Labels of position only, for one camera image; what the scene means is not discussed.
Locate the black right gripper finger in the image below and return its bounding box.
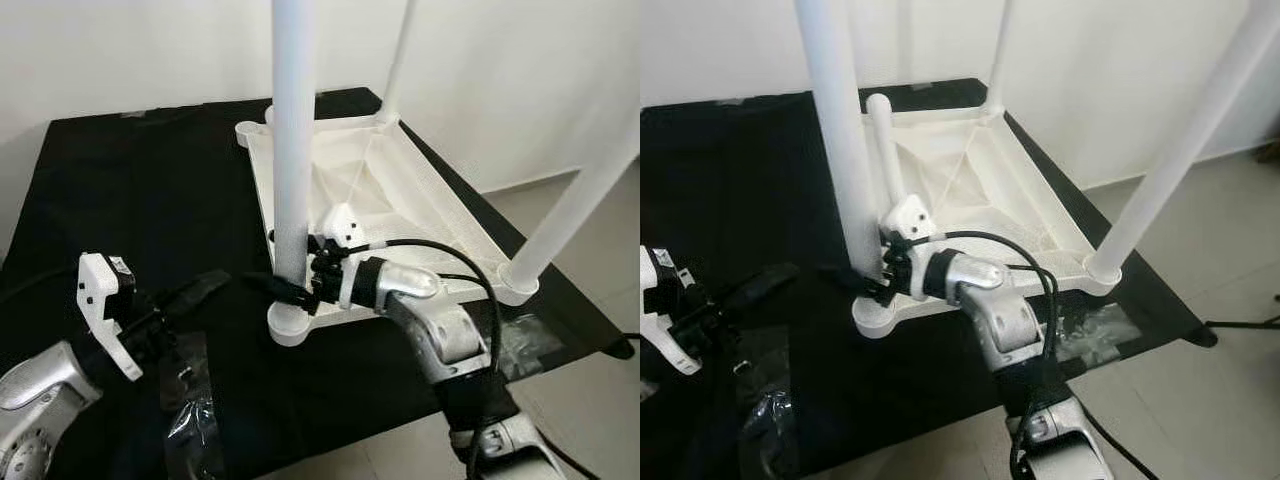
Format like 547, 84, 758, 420
243, 272, 316, 307
820, 265, 891, 302

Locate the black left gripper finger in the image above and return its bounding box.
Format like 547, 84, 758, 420
160, 270, 233, 318
725, 262, 801, 312

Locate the white plastic children table top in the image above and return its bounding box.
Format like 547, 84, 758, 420
850, 100, 1126, 341
235, 110, 541, 348

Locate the black tablecloth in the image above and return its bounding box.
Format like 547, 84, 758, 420
0, 88, 633, 480
640, 80, 1219, 480

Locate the clear tape strip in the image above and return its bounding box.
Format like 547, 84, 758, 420
495, 312, 561, 379
1050, 305, 1141, 366

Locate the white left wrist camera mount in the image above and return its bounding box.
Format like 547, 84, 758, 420
77, 252, 143, 383
640, 245, 703, 376

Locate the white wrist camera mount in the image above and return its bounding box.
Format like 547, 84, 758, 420
77, 252, 143, 383
318, 202, 376, 309
885, 195, 946, 301
640, 245, 703, 376

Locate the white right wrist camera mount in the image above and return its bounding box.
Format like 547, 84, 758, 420
318, 202, 376, 309
885, 195, 946, 301

